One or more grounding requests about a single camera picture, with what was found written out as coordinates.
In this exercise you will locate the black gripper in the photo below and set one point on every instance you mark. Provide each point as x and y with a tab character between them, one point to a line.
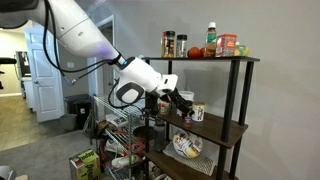
167	97

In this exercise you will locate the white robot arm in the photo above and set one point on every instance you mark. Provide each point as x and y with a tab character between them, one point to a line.
83	33

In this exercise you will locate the black-framed wooden shelf unit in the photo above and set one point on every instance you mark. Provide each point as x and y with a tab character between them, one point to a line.
213	128

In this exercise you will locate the green herb jar black lid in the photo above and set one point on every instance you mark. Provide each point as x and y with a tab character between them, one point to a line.
181	48

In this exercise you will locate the orange spice jar black lid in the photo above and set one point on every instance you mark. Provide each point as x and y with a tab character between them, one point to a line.
170	46

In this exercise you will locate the yellow-green spice jar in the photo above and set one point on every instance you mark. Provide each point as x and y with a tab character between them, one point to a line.
163	46

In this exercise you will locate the white plastic tub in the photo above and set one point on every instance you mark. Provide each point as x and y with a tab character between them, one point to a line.
189	95

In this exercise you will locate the orange seasoning bottle red cap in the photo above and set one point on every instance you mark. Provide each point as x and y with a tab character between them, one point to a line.
165	109

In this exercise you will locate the small printed tin can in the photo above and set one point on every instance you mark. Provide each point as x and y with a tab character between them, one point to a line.
198	112

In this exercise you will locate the dark grey water bottle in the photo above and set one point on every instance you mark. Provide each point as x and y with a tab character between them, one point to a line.
159	135

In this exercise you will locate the colourful printed bowl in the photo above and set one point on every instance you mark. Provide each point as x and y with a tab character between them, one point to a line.
186	145

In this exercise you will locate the dark cooking pot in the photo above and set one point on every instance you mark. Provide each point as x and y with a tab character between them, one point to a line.
140	132

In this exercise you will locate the red tomato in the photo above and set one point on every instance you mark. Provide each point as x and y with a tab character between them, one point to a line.
194	52
202	52

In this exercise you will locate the white mesh mat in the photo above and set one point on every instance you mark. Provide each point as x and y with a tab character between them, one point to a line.
196	164

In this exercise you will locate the red item in rack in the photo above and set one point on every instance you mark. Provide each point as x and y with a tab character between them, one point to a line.
135	148

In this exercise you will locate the white printed paper box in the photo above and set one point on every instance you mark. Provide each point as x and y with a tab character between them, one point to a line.
118	120

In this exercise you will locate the red patterned box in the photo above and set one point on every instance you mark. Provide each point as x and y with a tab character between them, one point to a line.
226	45

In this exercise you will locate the brown bundle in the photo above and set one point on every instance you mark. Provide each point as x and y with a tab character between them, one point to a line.
106	126

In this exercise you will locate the white sneaker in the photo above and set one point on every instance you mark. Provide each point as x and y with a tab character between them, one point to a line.
114	146

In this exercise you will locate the white and green shoe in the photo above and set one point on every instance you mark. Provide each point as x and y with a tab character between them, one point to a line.
123	161

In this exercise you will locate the green yellow bag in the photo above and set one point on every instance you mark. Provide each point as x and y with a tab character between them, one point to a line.
242	50

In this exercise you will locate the black trash bin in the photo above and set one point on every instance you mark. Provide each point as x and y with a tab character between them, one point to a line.
78	106

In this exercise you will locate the green cardboard box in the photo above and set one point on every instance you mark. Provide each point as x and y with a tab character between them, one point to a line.
85	165

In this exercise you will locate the grey plastic bin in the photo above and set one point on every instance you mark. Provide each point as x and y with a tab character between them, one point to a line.
68	121

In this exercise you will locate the white panel door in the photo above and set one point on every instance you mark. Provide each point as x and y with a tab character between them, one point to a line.
46	93

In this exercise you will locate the white cabinet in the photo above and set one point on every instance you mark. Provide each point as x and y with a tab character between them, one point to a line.
28	96

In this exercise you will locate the black padded bar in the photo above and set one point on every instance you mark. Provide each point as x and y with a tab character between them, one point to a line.
7	61

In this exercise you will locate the grey round object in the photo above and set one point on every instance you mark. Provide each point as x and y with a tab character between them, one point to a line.
6	174

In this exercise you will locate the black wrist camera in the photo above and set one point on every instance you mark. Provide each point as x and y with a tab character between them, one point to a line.
151	103

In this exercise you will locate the white light switch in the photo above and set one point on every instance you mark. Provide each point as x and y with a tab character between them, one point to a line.
70	65

